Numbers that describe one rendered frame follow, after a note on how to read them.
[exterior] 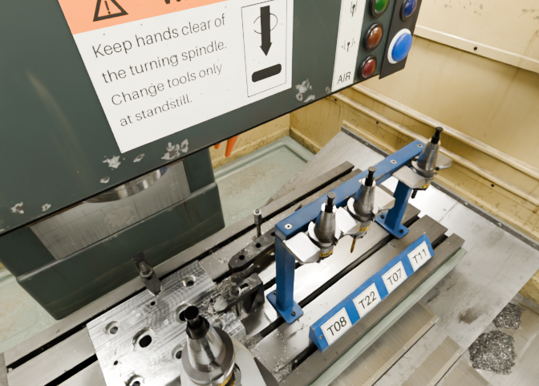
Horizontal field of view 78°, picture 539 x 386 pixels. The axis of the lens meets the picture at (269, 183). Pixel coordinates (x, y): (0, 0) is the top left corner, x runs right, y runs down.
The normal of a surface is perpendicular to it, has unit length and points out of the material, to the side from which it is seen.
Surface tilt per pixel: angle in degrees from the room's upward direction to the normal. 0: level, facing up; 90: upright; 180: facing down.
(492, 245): 24
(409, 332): 7
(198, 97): 90
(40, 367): 0
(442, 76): 90
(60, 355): 0
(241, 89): 90
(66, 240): 90
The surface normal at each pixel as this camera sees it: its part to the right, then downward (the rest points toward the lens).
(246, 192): -0.02, -0.73
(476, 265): -0.35, -0.49
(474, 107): -0.80, 0.42
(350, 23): 0.60, 0.54
